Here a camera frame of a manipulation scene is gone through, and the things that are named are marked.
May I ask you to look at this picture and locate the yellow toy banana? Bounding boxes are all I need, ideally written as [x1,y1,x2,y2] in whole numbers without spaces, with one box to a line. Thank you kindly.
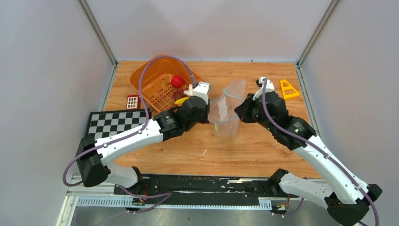
[174,97,190,106]

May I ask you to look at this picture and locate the black white checkerboard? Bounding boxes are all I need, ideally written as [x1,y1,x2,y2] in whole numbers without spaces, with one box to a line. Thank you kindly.
[81,109,146,141]

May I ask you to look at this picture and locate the aluminium frame post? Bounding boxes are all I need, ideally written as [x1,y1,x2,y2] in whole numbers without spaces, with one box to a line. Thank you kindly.
[297,0,341,67]
[77,0,118,67]

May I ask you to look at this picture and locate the black mounting base plate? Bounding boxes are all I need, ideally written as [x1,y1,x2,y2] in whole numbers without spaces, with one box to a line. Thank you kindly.
[129,174,294,206]

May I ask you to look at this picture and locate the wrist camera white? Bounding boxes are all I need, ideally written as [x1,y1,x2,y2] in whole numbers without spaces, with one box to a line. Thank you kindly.
[192,81,210,105]
[252,77,275,101]

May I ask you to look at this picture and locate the yellow triangular plastic stand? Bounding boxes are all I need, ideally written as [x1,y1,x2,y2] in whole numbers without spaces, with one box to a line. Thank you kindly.
[279,79,301,100]

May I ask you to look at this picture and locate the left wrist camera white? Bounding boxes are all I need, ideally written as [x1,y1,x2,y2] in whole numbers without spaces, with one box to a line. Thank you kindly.
[192,81,210,105]

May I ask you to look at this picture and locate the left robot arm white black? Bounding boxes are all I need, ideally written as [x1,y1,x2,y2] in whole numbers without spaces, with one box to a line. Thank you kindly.
[75,96,210,194]

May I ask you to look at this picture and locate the white slotted cable duct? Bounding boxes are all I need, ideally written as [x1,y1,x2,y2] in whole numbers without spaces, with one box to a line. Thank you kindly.
[76,197,273,211]

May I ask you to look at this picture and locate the clear zip top bag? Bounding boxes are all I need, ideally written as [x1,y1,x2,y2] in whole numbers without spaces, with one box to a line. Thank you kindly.
[208,79,247,137]

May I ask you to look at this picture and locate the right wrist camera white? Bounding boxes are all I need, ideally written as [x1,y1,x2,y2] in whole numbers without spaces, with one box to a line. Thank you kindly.
[252,77,275,101]

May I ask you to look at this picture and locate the red toy apple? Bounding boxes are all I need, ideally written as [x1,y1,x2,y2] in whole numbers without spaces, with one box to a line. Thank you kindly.
[170,75,184,88]

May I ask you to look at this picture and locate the purple toy grapes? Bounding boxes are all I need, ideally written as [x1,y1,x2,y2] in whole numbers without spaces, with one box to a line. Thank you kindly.
[172,88,186,101]

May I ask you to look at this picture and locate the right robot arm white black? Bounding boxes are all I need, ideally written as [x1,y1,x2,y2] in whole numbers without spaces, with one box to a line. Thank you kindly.
[235,92,382,226]

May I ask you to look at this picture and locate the left aluminium frame post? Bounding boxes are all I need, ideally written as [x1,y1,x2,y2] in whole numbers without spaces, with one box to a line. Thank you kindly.
[77,0,118,67]

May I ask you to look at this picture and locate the right aluminium frame post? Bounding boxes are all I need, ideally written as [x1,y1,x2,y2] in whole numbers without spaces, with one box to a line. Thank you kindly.
[297,0,341,67]

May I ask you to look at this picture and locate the white toy mushroom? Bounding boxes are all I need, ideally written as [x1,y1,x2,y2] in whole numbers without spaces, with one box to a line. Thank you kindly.
[183,84,193,97]

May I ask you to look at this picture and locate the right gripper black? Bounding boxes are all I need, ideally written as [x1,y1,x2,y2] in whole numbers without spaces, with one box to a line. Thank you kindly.
[235,93,275,133]

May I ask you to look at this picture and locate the orange plastic basket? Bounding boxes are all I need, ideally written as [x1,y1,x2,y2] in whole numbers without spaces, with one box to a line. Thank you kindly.
[130,55,206,113]

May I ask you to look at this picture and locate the red white grid block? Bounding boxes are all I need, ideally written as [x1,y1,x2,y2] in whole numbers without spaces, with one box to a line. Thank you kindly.
[126,95,141,110]

